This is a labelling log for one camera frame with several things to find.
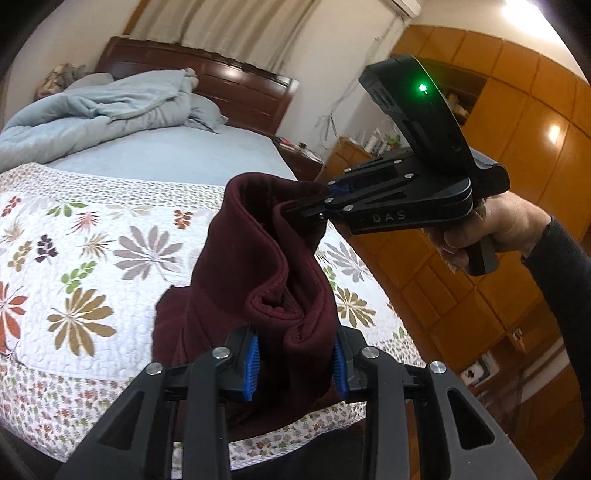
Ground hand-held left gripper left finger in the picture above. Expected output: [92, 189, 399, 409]
[55, 325, 260, 480]

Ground dark wooden headboard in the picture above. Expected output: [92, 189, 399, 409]
[95, 36, 300, 139]

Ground hanging cables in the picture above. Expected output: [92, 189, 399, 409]
[316, 69, 365, 144]

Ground dark wooden nightstand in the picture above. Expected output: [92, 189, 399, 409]
[272, 136, 326, 181]

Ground maroon pants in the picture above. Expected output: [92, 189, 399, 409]
[154, 172, 365, 439]

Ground light blue bed sheet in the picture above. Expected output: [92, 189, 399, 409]
[46, 121, 301, 188]

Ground patterned cushion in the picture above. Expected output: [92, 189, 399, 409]
[36, 64, 88, 99]

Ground wooden wall shelf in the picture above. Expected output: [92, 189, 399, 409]
[443, 74, 486, 117]

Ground person's right hand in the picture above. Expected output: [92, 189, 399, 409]
[425, 191, 553, 273]

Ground white air conditioner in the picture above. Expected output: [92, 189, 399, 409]
[383, 0, 422, 18]

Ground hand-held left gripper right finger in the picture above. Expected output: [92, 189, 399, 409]
[331, 328, 536, 480]

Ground light wooden wardrobe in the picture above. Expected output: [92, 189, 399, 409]
[392, 25, 591, 416]

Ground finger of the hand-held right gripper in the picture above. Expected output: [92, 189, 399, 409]
[323, 154, 419, 195]
[281, 178, 472, 223]

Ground light wooden desk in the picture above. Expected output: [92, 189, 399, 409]
[325, 136, 398, 185]

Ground floral quilted bedspread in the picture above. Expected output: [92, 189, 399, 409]
[0, 165, 428, 468]

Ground beige window curtain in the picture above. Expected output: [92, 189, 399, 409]
[124, 0, 393, 70]

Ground person's right forearm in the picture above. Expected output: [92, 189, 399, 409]
[522, 216, 591, 462]

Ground light blue duvet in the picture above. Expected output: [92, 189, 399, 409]
[0, 68, 201, 174]

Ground light blue pillow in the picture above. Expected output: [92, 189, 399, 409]
[182, 95, 229, 134]

